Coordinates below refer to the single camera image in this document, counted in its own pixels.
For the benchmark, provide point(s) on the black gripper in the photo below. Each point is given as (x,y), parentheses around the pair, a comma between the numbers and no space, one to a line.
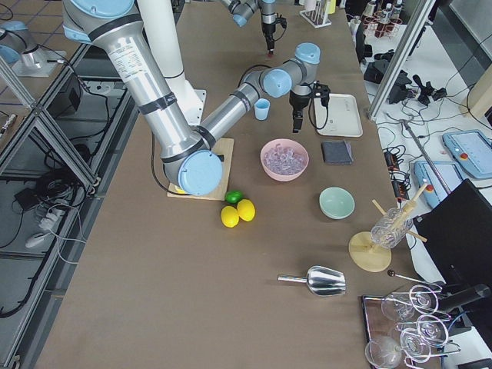
(297,101)
(268,23)

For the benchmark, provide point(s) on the clear ice cubes pile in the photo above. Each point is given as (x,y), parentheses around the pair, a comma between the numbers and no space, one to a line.
(284,160)

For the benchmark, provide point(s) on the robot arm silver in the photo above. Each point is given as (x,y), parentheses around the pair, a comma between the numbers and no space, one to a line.
(243,11)
(136,35)

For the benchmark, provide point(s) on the light blue cup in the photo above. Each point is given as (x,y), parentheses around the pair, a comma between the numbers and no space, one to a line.
(261,109)

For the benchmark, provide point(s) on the white cup rack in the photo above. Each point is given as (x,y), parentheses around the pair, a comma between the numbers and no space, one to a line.
(317,12)

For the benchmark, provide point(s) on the wooden cup stand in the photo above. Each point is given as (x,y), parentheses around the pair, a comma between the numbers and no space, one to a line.
(370,256)

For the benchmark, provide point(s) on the steel ice scoop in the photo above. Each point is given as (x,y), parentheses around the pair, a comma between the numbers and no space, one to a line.
(320,280)

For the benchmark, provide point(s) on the cream rabbit tray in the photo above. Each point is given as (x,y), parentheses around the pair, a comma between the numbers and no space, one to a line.
(343,119)

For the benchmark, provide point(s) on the pink bowl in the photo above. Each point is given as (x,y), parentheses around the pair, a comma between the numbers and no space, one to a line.
(284,142)

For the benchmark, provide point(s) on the grey folded cloth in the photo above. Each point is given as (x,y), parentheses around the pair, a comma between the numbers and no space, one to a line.
(337,152)

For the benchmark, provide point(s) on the wooden cutting board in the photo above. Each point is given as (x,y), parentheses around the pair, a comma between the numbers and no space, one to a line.
(227,161)

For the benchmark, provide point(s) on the green bowl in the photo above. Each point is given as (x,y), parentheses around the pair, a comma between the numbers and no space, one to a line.
(336,203)

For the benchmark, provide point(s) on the green lime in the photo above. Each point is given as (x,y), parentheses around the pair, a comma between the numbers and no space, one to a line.
(233,197)

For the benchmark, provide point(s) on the yellow lemon upper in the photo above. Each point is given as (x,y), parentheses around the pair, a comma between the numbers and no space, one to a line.
(246,210)

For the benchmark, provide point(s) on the yellow lemon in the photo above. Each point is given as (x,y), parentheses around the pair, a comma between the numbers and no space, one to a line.
(246,210)
(229,216)

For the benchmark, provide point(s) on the yellow lemon lower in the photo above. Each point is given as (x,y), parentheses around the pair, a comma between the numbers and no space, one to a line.
(229,216)

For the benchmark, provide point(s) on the clear glass on stand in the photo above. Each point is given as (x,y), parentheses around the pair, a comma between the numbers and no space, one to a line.
(391,228)

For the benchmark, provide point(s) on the teach pendant near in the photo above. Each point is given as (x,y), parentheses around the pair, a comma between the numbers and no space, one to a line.
(451,173)

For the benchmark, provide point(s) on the teach pendant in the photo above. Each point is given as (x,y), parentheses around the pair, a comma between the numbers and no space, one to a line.
(472,151)
(451,173)

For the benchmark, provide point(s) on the teach pendant far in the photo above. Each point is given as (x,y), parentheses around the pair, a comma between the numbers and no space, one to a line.
(472,151)

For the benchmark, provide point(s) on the black monitor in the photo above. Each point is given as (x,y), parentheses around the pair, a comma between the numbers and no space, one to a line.
(458,233)

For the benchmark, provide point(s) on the wine glass rack tray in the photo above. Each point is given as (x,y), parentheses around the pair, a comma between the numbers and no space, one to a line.
(407,329)

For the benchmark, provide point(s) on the aluminium frame post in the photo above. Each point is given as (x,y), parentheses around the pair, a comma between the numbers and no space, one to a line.
(409,37)

